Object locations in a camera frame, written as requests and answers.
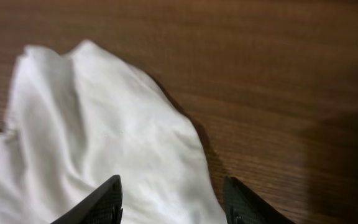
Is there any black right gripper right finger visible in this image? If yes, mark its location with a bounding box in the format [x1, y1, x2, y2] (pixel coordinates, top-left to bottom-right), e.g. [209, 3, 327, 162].
[223, 177, 294, 224]

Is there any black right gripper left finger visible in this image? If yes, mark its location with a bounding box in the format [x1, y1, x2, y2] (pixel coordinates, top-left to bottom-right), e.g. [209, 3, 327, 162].
[51, 175, 123, 224]

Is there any white t-shirt with black print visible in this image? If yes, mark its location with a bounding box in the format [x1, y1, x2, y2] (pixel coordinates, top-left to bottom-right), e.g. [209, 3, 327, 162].
[0, 41, 226, 224]

